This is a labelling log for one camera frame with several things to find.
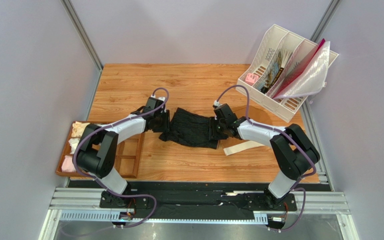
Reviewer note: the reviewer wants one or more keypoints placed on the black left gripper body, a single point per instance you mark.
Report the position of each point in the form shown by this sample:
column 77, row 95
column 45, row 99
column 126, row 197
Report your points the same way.
column 160, row 123

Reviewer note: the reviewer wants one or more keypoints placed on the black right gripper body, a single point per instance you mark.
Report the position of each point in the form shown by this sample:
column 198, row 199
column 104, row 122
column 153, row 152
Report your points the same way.
column 219, row 128

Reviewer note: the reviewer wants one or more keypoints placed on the black striped underwear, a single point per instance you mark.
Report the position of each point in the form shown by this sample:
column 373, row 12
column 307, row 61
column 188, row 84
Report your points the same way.
column 189, row 129

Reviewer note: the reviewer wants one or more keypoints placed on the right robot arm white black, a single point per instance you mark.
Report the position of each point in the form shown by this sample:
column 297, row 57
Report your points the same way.
column 293, row 150

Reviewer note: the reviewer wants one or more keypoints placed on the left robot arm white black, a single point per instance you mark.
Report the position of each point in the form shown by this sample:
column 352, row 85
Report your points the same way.
column 96, row 152

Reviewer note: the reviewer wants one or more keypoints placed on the orange ribbed underwear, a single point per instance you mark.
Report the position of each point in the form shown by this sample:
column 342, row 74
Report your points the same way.
column 253, row 132

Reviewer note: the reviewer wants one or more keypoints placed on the cream rolled underwear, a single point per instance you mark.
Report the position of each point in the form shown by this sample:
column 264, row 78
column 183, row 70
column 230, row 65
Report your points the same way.
column 78, row 129

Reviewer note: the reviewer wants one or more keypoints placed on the white rolled underwear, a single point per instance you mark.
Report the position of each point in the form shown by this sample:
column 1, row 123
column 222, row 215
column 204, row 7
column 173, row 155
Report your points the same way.
column 73, row 143

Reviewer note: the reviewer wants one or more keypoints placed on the pink rolled underwear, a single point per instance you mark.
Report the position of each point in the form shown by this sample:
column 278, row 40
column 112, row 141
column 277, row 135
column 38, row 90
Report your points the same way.
column 68, row 165

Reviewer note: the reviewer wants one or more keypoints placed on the wooden compartment tray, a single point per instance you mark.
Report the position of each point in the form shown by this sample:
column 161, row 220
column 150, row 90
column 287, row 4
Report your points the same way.
column 127, row 159

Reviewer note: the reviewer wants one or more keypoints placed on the pink sticky note pad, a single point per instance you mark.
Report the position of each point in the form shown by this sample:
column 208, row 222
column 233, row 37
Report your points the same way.
column 251, row 78

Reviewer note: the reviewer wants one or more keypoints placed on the illustrated booklet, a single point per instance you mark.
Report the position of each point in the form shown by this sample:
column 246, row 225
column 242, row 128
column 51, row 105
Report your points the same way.
column 274, row 70

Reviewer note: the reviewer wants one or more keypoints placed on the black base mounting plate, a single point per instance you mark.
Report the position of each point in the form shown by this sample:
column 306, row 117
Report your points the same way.
column 192, row 200

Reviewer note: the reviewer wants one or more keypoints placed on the white plastic file rack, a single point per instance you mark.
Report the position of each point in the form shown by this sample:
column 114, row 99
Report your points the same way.
column 276, row 37

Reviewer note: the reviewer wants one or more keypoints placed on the red plastic folder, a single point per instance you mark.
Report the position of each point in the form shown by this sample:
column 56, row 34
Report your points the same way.
column 295, row 66

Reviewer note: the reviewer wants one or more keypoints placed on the clear bubble plastic folder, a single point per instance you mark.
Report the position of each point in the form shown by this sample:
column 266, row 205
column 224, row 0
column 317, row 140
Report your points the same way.
column 313, row 78

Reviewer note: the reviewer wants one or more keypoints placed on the aluminium rail frame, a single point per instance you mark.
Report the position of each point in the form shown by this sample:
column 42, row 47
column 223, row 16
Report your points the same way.
column 323, row 214

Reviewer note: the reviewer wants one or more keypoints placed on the left aluminium corner post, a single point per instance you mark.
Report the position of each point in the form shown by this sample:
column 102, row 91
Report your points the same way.
column 77, row 23

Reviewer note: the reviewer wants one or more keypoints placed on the aluminium corner post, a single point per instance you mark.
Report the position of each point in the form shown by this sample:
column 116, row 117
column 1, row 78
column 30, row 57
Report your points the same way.
column 325, row 20
column 77, row 23

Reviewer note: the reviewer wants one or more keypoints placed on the right aluminium corner post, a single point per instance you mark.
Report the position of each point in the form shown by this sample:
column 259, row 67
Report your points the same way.
column 325, row 20

